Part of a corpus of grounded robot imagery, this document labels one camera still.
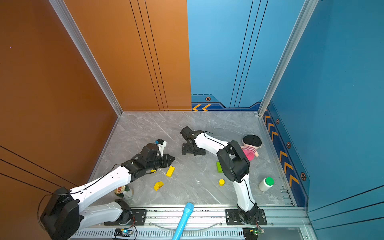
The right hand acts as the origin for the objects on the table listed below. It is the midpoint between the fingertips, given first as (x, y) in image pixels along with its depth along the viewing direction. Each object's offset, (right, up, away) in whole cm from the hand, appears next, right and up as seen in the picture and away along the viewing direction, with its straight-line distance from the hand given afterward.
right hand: (190, 153), depth 95 cm
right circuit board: (+30, -33, -25) cm, 52 cm away
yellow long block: (-11, -10, -8) cm, 17 cm away
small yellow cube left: (-17, -4, -25) cm, 31 cm away
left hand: (-8, 0, -14) cm, 16 cm away
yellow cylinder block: (+18, -14, -12) cm, 26 cm away
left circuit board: (-31, -33, -24) cm, 51 cm away
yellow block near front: (-18, -16, -13) cm, 27 cm away
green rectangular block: (+17, -8, -7) cm, 20 cm away
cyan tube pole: (0, -24, -22) cm, 32 cm away
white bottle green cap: (+40, -12, -20) cm, 46 cm away
